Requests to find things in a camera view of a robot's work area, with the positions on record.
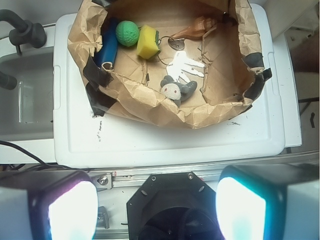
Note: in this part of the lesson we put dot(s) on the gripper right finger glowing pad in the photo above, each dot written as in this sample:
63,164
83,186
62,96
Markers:
269,202

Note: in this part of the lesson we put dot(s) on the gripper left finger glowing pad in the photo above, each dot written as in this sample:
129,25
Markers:
47,205

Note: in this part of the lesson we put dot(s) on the white plastic tray lid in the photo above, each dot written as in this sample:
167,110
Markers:
82,140

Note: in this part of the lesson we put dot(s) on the clear plastic bin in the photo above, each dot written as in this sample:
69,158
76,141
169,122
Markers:
26,112

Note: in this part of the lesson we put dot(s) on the brown crumpled paper bag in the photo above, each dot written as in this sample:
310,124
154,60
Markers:
232,53

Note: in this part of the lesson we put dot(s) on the gray plush mouse toy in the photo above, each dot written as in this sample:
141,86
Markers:
176,91

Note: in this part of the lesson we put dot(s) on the blue cylinder tube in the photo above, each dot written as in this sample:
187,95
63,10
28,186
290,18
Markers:
108,52

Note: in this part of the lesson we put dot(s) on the green textured ball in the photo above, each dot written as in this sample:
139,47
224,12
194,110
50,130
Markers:
127,33

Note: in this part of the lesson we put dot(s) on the brown spiral seashell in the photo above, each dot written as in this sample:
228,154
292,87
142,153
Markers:
197,29

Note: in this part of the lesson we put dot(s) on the yellow green sponge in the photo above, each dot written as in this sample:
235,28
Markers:
148,42

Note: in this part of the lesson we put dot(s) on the aluminum extrusion rail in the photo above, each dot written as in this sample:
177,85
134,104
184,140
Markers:
209,172

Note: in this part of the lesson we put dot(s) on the black octagonal mount plate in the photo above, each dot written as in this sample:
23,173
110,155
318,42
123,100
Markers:
173,206

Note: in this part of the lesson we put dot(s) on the silver keys on ring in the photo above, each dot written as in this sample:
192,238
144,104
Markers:
181,63

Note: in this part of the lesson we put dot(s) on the black clamp handle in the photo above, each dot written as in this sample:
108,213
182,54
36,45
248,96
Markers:
24,31

